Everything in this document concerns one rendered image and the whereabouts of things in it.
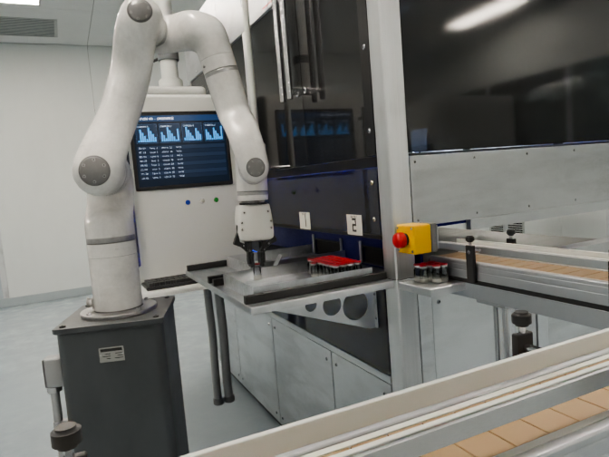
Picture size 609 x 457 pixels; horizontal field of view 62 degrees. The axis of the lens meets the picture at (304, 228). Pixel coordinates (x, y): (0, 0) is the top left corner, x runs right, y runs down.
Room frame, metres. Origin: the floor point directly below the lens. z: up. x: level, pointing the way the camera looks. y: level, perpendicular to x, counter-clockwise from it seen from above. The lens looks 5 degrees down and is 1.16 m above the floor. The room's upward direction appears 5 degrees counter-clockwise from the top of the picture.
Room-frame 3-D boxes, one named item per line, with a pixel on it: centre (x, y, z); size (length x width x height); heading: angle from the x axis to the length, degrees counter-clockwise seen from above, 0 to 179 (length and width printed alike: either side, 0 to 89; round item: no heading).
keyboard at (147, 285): (1.98, 0.44, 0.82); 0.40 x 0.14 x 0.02; 115
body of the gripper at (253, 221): (1.38, 0.13, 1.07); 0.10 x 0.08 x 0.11; 115
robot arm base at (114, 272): (1.32, 0.50, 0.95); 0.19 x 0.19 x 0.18
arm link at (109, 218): (1.35, 0.51, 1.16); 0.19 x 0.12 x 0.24; 10
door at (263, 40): (1.98, 0.07, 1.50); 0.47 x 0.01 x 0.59; 25
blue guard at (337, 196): (2.25, 0.20, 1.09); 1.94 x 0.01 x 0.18; 25
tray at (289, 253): (1.76, 0.08, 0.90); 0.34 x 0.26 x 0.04; 115
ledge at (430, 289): (1.28, -0.32, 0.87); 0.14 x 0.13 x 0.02; 115
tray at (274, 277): (1.40, 0.04, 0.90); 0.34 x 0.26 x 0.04; 115
